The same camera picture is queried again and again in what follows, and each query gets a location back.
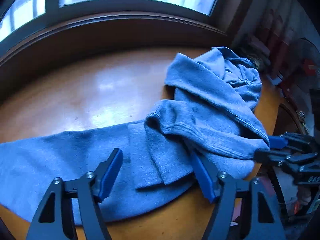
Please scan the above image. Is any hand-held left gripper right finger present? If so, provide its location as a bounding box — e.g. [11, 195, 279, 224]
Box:
[190, 152, 287, 240]

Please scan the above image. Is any grey-blue fleece top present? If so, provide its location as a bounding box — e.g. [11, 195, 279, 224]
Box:
[0, 46, 271, 227]

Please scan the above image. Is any red-white patterned curtain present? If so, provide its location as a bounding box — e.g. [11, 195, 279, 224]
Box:
[257, 5, 297, 80]

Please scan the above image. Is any colourful patterned cushion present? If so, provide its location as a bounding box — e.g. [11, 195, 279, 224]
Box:
[235, 46, 265, 70]

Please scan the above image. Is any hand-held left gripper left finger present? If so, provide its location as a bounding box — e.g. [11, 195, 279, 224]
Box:
[26, 148, 124, 240]

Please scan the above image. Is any black standing fan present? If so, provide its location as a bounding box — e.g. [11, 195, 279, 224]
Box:
[292, 37, 320, 90]

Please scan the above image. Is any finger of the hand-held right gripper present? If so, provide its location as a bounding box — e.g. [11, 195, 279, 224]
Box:
[253, 148, 319, 167]
[269, 132, 316, 153]

